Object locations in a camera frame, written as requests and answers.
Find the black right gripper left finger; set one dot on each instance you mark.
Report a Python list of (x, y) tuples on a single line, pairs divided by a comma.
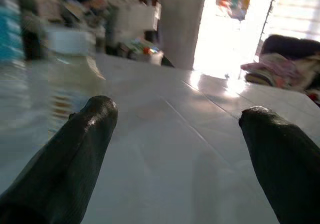
[(65, 159)]

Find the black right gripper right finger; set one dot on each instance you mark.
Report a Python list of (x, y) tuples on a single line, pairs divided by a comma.
[(282, 164)]

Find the pile of folded clothes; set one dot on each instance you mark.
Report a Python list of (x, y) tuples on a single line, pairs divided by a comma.
[(277, 71)]

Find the clear plastic bottle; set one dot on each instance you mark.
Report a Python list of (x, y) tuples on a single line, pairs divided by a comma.
[(72, 66)]

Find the dark cushion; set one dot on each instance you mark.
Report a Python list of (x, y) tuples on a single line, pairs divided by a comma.
[(290, 45)]

